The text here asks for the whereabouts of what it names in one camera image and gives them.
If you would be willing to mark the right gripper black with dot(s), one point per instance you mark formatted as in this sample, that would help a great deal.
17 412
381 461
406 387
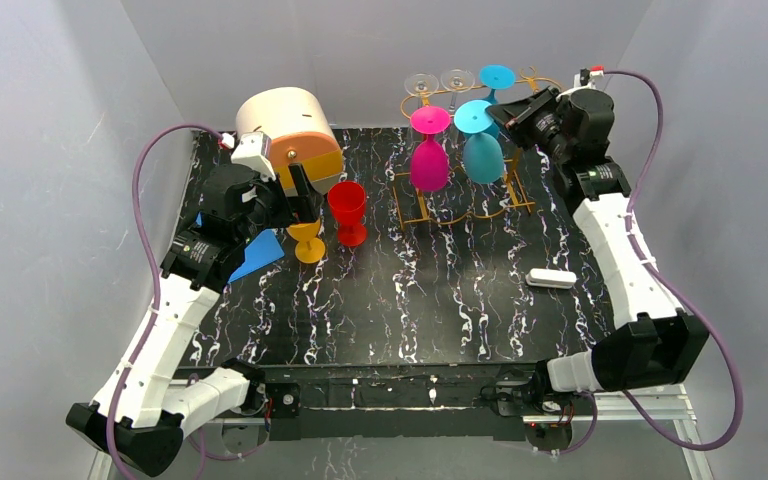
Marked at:
526 118

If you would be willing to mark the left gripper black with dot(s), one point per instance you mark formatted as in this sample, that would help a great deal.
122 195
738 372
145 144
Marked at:
285 201

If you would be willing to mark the yellow wine glass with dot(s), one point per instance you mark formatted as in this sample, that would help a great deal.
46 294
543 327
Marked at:
309 249

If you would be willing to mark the light blue wine glass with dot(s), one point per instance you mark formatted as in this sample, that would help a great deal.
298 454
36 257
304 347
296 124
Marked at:
482 157

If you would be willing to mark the red wine glass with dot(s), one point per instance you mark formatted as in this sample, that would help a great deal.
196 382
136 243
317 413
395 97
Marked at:
347 203

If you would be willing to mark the white cylindrical drawer box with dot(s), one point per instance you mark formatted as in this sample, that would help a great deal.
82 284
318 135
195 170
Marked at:
295 123

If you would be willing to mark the magenta wine glass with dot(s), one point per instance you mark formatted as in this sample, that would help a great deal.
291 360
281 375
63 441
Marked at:
429 163

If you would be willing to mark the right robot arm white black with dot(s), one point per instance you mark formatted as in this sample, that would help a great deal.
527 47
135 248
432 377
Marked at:
655 340

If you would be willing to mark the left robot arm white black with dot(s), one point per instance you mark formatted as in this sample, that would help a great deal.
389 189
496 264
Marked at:
136 417

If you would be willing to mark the teal wine glass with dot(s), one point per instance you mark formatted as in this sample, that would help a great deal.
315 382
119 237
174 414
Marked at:
496 77

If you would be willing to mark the clear wine glass right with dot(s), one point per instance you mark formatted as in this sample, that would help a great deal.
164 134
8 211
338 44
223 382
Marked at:
456 81

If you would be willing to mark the clear wine glass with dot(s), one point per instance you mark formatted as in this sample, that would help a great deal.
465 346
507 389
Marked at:
456 81
421 86

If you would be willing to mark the clear wine glass left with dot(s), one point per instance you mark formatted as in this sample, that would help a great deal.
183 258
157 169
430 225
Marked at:
421 86

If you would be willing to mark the blue flat sheet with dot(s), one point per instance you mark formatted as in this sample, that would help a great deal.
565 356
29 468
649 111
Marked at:
258 255

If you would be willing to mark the white oblong case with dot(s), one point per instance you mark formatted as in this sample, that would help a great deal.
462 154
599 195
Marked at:
549 278

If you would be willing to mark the gold wire glass rack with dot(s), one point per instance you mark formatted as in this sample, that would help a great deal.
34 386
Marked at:
462 198

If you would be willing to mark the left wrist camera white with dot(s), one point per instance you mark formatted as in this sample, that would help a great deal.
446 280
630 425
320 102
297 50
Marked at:
253 151

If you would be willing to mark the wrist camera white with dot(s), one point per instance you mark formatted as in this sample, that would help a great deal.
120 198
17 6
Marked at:
588 77
253 151

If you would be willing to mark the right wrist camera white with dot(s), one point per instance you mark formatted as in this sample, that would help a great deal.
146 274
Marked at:
588 77

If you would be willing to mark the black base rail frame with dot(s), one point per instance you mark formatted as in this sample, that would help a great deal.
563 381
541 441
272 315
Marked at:
418 400

